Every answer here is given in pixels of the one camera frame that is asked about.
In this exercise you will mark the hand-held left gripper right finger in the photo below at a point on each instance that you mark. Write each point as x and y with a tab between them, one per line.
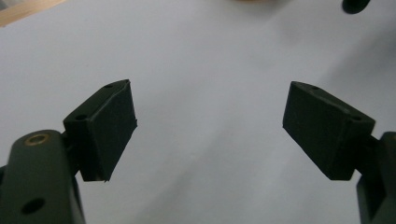
327	130

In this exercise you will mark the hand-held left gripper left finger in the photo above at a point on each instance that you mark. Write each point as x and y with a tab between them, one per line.
102	133

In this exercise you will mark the black makeup brush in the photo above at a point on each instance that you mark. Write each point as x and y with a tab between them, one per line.
354	5

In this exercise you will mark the light wooden board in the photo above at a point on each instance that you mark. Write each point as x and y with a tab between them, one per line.
28	9

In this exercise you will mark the beige round container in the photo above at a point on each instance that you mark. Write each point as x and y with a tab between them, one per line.
252	0

